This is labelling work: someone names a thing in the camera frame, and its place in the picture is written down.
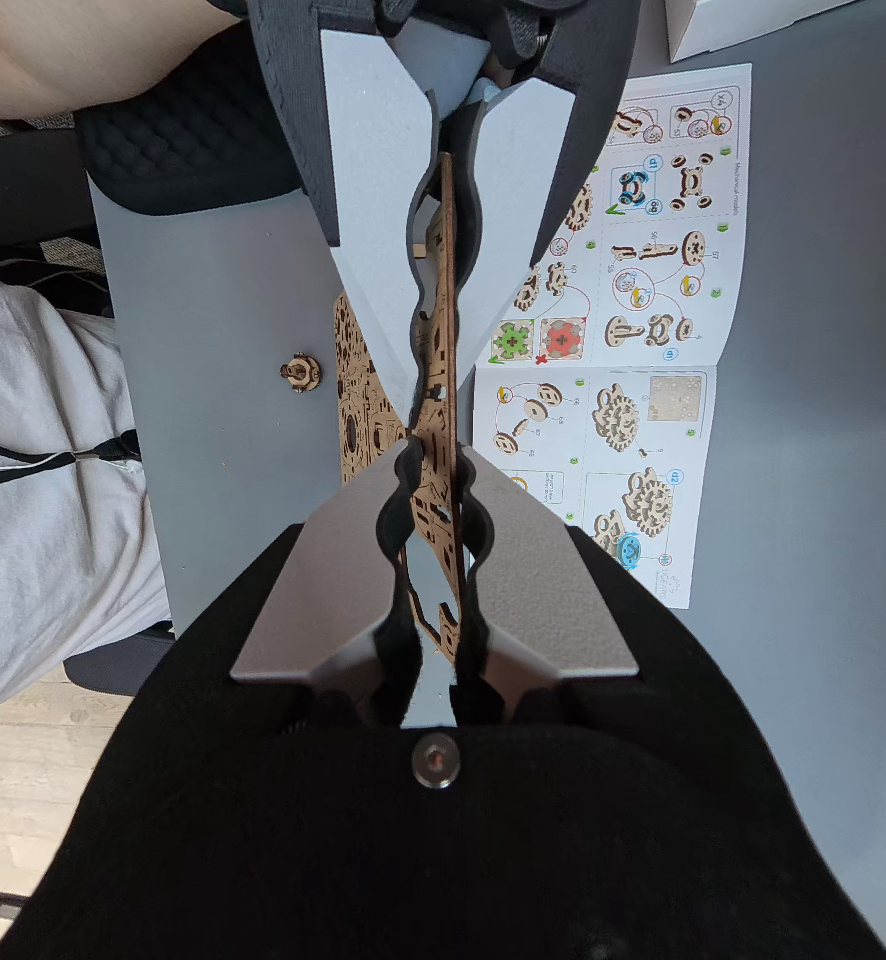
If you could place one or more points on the small wooden gear assembly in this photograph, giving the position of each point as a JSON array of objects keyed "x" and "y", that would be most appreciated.
[{"x": 302, "y": 373}]

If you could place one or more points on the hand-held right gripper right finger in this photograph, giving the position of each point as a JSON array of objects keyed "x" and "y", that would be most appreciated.
[{"x": 548, "y": 600}]

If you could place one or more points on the black wrist rest pad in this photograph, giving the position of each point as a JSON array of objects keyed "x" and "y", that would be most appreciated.
[{"x": 187, "y": 150}]

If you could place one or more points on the person's left forearm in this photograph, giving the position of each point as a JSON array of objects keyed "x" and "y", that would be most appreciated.
[{"x": 75, "y": 52}]

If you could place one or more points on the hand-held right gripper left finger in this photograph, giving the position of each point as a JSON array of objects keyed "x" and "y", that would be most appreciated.
[{"x": 323, "y": 600}]

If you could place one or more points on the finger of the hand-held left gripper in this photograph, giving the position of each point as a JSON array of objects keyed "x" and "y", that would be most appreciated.
[
  {"x": 525, "y": 165},
  {"x": 368, "y": 150}
]

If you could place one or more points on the grey desk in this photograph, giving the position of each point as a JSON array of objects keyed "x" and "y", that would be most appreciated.
[{"x": 825, "y": 375}]

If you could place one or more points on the white cardboard tray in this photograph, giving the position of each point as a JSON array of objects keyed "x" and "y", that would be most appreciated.
[{"x": 750, "y": 30}]

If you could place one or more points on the wooden puzzle parts sheet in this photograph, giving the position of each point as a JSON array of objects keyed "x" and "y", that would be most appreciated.
[{"x": 452, "y": 555}]

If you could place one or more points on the illustrated instruction booklet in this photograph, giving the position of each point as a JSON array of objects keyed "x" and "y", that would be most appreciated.
[{"x": 638, "y": 420}]

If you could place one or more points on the black office chair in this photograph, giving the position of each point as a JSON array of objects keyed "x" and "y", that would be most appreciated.
[{"x": 22, "y": 187}]

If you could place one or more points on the person in white t-shirt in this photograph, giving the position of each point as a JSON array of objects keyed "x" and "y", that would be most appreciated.
[{"x": 37, "y": 562}]

